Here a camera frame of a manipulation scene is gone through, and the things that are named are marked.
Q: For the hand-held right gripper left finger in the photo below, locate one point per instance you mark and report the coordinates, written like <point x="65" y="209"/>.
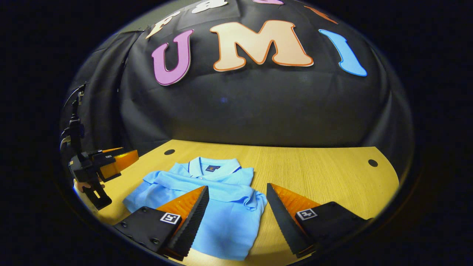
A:
<point x="192" y="225"/>

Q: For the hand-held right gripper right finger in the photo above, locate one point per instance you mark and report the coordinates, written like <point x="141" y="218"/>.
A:
<point x="284" y="225"/>

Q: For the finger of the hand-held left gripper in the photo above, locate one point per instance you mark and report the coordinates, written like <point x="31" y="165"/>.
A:
<point x="120" y="162"/>
<point x="114" y="149"/>

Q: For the light blue T-shirt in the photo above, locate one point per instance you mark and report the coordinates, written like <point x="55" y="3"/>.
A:
<point x="229" y="221"/>

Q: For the black backdrop cloth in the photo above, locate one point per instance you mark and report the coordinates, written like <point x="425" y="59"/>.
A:
<point x="258" y="111"/>

